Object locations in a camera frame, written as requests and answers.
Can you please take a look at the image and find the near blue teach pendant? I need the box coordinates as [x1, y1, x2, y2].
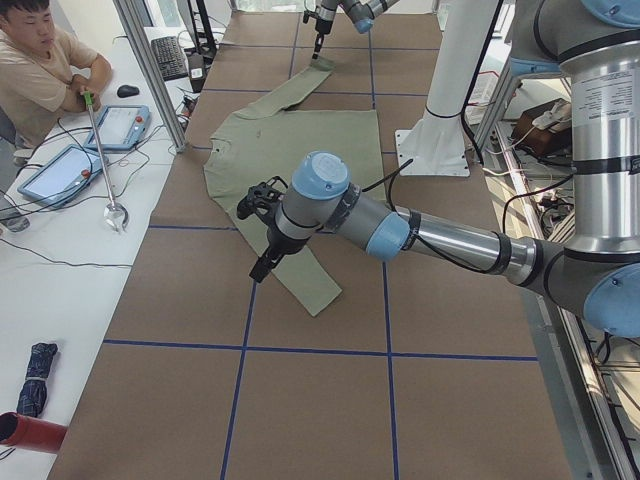
[17, 145, 103, 208]

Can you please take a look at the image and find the brown box with label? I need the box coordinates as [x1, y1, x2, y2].
[511, 99, 572, 156]

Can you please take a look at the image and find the black computer mouse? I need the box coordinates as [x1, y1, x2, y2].
[116, 84, 140, 98]

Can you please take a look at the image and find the far blue teach pendant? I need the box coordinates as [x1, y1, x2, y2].
[96, 105, 150, 153]

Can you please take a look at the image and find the olive green long-sleeve shirt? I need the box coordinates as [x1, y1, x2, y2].
[202, 57, 387, 318]

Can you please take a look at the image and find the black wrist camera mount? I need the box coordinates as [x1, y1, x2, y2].
[236, 176, 288, 224]

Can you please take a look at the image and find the green handled reacher grabber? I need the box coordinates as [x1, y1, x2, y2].
[82, 90, 129, 233]

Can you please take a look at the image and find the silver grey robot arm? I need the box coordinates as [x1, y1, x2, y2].
[237, 1, 639, 338]
[303, 0, 398, 60]

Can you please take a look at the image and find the black power adapter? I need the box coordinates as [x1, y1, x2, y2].
[187, 53, 206, 93]

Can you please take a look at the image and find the folded dark plaid umbrella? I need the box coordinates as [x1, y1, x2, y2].
[16, 343, 58, 418]

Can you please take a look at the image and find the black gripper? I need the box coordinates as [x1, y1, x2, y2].
[312, 5, 334, 60]
[249, 218, 305, 283]

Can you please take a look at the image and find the blue teach pendant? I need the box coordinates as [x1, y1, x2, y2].
[96, 105, 150, 153]
[17, 145, 103, 208]

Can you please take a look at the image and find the grey aluminium frame post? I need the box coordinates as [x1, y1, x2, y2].
[113, 0, 187, 153]

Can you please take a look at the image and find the black keyboard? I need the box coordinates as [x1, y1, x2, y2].
[150, 36, 188, 81]

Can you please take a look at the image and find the man in beige shirt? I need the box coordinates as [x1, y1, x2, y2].
[1, 1, 112, 149]

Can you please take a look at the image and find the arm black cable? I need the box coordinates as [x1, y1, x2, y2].
[362, 158, 506, 274]

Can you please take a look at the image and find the red cylinder tube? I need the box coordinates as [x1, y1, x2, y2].
[1, 412, 67, 454]

